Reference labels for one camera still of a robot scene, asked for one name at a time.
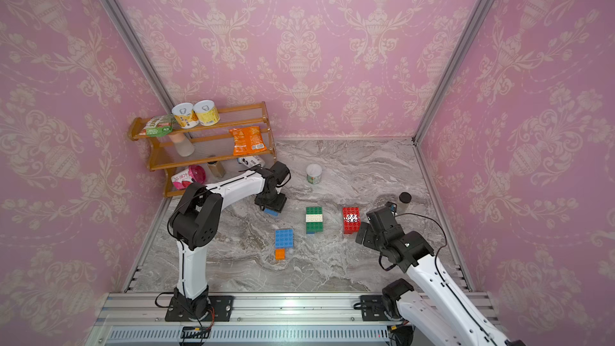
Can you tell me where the white blueberry yogurt bottle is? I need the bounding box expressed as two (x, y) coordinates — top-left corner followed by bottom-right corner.
(237, 155), (265, 168)

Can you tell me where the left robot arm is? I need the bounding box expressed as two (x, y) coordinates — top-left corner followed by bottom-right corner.
(168, 162), (291, 320)

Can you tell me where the brown spice jar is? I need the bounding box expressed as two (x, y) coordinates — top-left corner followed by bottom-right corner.
(207, 161), (226, 178)

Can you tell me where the translucent plastic cup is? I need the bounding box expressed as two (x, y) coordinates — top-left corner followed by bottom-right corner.
(168, 133), (195, 158)

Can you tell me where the wooden three-tier shelf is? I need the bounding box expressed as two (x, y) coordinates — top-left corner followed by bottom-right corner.
(127, 102), (278, 198)

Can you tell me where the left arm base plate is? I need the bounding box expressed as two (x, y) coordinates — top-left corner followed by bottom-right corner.
(164, 295), (234, 323)

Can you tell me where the red lego brick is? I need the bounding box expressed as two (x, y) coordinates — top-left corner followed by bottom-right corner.
(342, 208), (360, 220)
(344, 222), (361, 235)
(343, 215), (360, 227)

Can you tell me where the orange-label white can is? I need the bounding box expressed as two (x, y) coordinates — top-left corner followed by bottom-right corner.
(171, 103), (200, 129)

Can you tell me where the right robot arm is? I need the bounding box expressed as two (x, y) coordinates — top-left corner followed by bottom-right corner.
(356, 203), (524, 345)

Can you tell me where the yellow-label white can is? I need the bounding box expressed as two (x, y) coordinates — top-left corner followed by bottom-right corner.
(193, 99), (220, 127)

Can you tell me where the black-lid grey jar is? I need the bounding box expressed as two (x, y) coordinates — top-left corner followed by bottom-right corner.
(397, 192), (413, 215)

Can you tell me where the green lego brick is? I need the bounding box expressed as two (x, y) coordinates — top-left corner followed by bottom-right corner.
(306, 207), (323, 216)
(306, 222), (324, 234)

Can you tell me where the orange lego brick front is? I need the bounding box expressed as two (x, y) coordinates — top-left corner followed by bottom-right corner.
(275, 248), (286, 260)

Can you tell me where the orange chips bag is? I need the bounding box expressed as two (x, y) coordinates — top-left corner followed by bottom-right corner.
(229, 126), (267, 157)

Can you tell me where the aluminium mounting rail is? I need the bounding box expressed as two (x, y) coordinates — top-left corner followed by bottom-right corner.
(86, 291), (505, 346)

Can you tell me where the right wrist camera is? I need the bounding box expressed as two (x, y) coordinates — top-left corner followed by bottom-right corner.
(385, 201), (397, 216)

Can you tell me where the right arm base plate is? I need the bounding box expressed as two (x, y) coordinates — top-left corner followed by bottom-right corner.
(353, 295), (401, 322)

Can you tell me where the small green white-lid cup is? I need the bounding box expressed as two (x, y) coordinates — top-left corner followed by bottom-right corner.
(306, 163), (323, 184)

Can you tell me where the light blue small lego brick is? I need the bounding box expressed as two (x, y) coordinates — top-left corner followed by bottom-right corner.
(275, 229), (294, 249)

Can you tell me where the pink strawberry drink cup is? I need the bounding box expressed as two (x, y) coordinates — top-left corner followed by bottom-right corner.
(171, 165), (207, 190)

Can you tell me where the green snack packet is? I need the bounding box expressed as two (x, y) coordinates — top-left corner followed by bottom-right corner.
(139, 115), (176, 138)

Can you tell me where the red lego brick front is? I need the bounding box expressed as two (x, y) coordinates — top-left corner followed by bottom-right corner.
(344, 222), (361, 235)

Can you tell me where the light blue large lego brick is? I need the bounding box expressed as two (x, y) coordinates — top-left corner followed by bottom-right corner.
(264, 208), (279, 216)

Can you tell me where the white lego brick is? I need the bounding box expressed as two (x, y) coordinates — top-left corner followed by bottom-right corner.
(306, 214), (324, 223)

